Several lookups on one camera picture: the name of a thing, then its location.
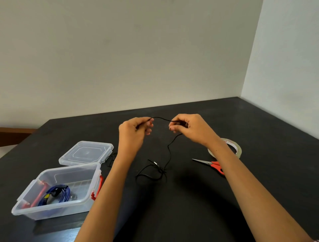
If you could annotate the brown wooden furniture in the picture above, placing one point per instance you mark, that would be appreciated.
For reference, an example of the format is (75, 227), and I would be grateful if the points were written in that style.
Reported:
(13, 137)

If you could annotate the clear tape roll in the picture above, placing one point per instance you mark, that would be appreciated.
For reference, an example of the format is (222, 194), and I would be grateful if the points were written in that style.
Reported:
(238, 148)

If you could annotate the person's right forearm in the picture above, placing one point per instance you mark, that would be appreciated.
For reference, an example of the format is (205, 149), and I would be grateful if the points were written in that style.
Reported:
(259, 194)

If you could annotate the clear plastic box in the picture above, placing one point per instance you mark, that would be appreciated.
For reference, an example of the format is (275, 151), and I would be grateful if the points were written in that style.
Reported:
(59, 212)

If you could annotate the clear plastic lid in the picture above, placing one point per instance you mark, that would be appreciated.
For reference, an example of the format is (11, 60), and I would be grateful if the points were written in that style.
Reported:
(86, 153)

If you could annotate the person's left forearm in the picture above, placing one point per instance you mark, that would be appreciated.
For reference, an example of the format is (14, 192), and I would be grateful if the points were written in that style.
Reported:
(104, 202)

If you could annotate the person's left hand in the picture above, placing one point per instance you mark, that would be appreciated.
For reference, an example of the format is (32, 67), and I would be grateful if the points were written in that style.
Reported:
(130, 139)

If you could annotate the person's right hand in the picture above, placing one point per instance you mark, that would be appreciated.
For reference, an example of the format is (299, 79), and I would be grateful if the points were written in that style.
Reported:
(197, 129)

